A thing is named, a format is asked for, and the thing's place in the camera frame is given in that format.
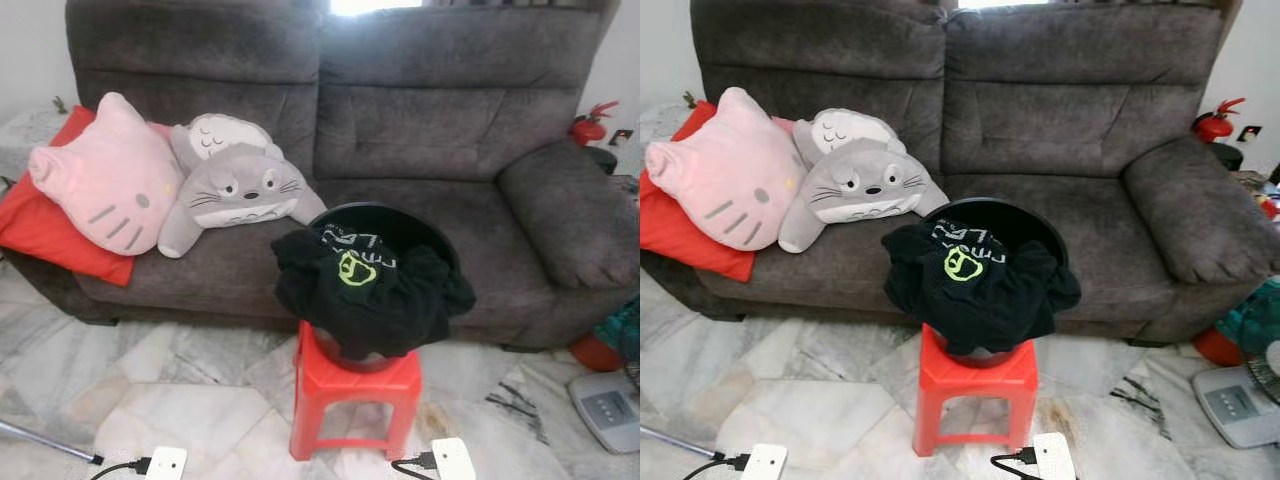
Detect black shirt green logo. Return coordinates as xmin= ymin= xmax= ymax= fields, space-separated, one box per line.
xmin=882 ymin=217 xmax=1083 ymax=356
xmin=272 ymin=222 xmax=477 ymax=361

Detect red cushion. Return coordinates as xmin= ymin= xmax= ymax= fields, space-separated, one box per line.
xmin=0 ymin=105 xmax=136 ymax=288
xmin=640 ymin=100 xmax=759 ymax=283

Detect teal fabric bundle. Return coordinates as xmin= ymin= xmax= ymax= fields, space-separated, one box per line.
xmin=595 ymin=295 xmax=641 ymax=361
xmin=1215 ymin=275 xmax=1280 ymax=346

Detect pink cat plush pillow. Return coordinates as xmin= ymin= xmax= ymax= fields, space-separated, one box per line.
xmin=28 ymin=92 xmax=186 ymax=256
xmin=645 ymin=87 xmax=809 ymax=251

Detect red fire extinguisher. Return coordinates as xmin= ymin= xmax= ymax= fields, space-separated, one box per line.
xmin=1192 ymin=97 xmax=1246 ymax=144
xmin=570 ymin=100 xmax=619 ymax=148

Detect red round basin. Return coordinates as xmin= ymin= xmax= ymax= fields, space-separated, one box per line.
xmin=1192 ymin=325 xmax=1251 ymax=368
xmin=570 ymin=335 xmax=626 ymax=373

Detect grey totoro plush pillow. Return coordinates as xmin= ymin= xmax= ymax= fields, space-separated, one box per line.
xmin=158 ymin=113 xmax=329 ymax=259
xmin=778 ymin=108 xmax=951 ymax=254

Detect black round basket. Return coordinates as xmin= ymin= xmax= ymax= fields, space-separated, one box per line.
xmin=915 ymin=197 xmax=1069 ymax=369
xmin=300 ymin=202 xmax=463 ymax=374

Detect grey fabric sofa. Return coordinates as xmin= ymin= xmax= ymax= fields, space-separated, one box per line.
xmin=0 ymin=0 xmax=641 ymax=351
xmin=640 ymin=0 xmax=1280 ymax=346

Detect red plastic stool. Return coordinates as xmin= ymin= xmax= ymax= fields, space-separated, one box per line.
xmin=912 ymin=322 xmax=1041 ymax=458
xmin=290 ymin=320 xmax=423 ymax=463

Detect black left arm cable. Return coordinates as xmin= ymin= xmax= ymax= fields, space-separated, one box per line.
xmin=690 ymin=452 xmax=746 ymax=476
xmin=90 ymin=455 xmax=151 ymax=480

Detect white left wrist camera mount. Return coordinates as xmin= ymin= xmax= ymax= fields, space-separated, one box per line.
xmin=145 ymin=445 xmax=189 ymax=480
xmin=740 ymin=443 xmax=788 ymax=480

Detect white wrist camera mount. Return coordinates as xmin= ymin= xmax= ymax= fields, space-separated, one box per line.
xmin=740 ymin=443 xmax=788 ymax=480
xmin=1030 ymin=432 xmax=1076 ymax=480
xmin=430 ymin=437 xmax=476 ymax=480
xmin=145 ymin=445 xmax=189 ymax=480

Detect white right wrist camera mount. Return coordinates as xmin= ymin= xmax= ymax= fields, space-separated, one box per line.
xmin=430 ymin=437 xmax=476 ymax=480
xmin=1030 ymin=432 xmax=1076 ymax=480

